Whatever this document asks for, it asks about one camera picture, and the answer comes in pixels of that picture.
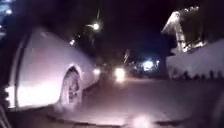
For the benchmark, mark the pale building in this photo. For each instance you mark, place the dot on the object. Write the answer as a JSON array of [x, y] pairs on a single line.
[[181, 30]]

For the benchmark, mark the dark asphalt road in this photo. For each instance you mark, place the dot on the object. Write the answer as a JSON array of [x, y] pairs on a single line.
[[140, 100]]

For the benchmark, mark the white car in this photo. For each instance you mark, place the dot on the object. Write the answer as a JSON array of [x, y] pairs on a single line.
[[46, 73]]

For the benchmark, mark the street lamp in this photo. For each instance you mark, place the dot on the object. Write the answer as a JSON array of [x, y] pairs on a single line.
[[95, 26]]

